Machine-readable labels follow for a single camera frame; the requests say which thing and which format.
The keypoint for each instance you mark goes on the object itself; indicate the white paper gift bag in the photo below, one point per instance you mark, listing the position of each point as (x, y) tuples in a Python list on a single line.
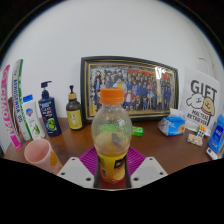
[(200, 100)]

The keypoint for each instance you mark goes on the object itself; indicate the dark blue pump bottle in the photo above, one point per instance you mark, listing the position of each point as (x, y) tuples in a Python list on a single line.
[(50, 116)]

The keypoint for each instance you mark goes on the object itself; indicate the small orange and white pack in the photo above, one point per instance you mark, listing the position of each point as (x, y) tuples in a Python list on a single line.
[(201, 130)]

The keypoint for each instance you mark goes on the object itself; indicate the orange-capped juice bottle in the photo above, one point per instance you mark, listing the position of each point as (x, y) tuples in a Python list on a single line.
[(111, 133)]

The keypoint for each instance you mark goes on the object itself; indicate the pink and yellow mug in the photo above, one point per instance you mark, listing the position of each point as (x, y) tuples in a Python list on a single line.
[(41, 155)]

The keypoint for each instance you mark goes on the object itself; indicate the small green pack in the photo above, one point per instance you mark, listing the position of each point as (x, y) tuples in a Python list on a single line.
[(138, 131)]

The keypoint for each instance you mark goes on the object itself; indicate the blue tissue pack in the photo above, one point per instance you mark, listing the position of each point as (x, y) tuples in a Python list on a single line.
[(171, 126)]

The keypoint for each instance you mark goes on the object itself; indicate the pink and white tube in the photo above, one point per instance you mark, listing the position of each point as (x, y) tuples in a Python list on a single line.
[(8, 113)]

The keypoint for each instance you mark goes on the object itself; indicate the white green and blue tube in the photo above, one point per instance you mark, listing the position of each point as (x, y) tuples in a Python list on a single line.
[(20, 103)]

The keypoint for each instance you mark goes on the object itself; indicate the small flat card box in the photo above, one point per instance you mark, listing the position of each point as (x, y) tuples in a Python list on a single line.
[(194, 140)]

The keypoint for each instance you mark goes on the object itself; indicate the blue detergent bottle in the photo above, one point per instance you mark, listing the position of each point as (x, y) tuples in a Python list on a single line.
[(217, 135)]

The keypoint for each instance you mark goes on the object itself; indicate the framed group photo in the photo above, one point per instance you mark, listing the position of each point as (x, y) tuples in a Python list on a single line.
[(140, 88)]

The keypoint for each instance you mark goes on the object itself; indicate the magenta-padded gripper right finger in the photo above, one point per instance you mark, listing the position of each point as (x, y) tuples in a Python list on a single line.
[(136, 160)]

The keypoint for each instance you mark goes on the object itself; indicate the amber pump bottle yellow label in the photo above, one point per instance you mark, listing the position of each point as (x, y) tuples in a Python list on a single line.
[(74, 116)]

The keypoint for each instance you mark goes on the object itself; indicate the white remote control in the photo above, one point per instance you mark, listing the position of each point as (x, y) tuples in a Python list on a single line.
[(212, 154)]

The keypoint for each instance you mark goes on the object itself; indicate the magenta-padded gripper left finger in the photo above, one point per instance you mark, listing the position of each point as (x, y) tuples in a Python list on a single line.
[(88, 160)]

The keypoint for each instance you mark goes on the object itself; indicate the white blue-capped shampoo bottle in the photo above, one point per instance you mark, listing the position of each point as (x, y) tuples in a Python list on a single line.
[(32, 118)]

